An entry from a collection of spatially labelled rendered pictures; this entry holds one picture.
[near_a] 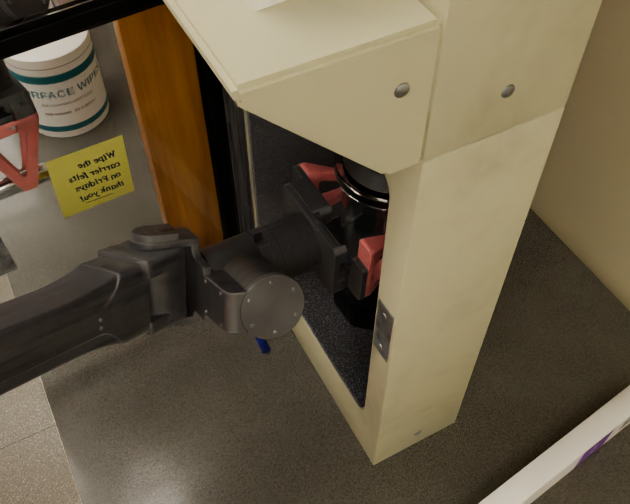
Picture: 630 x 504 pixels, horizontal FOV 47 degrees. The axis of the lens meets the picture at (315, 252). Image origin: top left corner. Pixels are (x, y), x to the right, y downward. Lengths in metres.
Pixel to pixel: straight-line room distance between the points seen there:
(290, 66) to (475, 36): 0.11
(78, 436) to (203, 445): 0.14
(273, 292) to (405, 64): 0.27
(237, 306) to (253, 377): 0.32
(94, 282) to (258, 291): 0.13
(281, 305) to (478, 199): 0.19
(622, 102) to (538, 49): 0.50
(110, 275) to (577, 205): 0.68
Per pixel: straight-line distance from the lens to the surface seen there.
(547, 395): 0.92
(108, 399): 0.91
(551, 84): 0.48
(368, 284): 0.68
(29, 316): 0.55
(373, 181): 0.65
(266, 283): 0.58
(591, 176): 1.02
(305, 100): 0.36
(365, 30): 0.37
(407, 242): 0.50
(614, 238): 1.03
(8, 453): 2.01
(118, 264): 0.61
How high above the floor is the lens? 1.72
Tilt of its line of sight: 52 degrees down
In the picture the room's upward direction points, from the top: straight up
